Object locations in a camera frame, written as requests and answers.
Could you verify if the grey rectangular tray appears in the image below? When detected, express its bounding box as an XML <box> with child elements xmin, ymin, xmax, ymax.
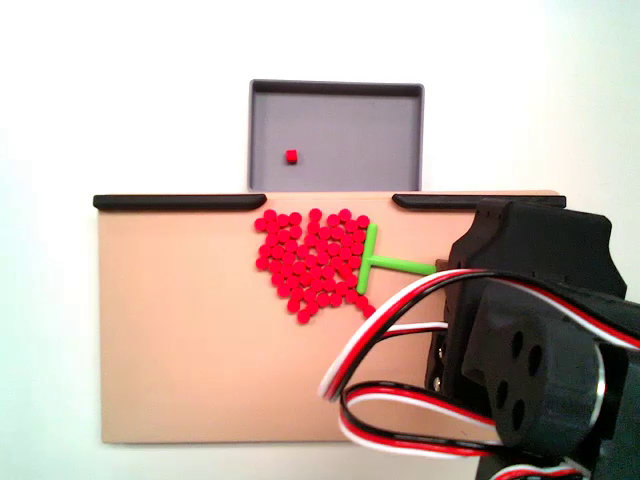
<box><xmin>247</xmin><ymin>78</ymin><xmax>426</xmax><ymax>193</ymax></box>

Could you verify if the green T pusher brown handle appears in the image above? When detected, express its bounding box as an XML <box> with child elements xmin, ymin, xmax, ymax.
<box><xmin>356</xmin><ymin>223</ymin><xmax>451</xmax><ymax>295</ymax></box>

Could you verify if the black edge rail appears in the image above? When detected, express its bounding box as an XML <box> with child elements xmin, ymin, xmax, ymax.
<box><xmin>92</xmin><ymin>194</ymin><xmax>268</xmax><ymax>212</ymax></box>
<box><xmin>391</xmin><ymin>193</ymin><xmax>568</xmax><ymax>212</ymax></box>

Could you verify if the beige flat work board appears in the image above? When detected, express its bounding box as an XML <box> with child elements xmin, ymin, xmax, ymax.
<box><xmin>94</xmin><ymin>189</ymin><xmax>561</xmax><ymax>445</ymax></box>

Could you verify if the white red black servo cable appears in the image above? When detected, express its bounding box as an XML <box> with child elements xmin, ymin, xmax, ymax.
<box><xmin>337</xmin><ymin>380</ymin><xmax>504</xmax><ymax>459</ymax></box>
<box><xmin>318</xmin><ymin>268</ymin><xmax>640</xmax><ymax>401</ymax></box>
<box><xmin>492</xmin><ymin>462</ymin><xmax>584</xmax><ymax>480</ymax></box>

